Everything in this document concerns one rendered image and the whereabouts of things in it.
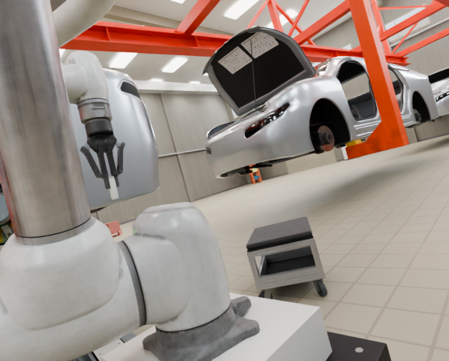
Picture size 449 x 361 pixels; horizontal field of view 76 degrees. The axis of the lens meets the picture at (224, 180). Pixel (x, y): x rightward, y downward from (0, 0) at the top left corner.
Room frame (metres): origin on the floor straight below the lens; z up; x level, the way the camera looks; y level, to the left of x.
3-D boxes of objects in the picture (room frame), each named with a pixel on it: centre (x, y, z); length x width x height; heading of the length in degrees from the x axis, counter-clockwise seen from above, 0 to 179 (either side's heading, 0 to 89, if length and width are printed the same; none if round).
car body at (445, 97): (8.74, -7.01, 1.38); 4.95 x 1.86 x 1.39; 127
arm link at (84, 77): (0.86, 0.32, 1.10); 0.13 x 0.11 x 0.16; 121
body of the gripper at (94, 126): (0.86, 0.32, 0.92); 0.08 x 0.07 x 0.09; 124
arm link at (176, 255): (0.57, 0.13, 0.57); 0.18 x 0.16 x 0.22; 121
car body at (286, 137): (5.06, -2.11, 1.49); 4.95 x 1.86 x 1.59; 127
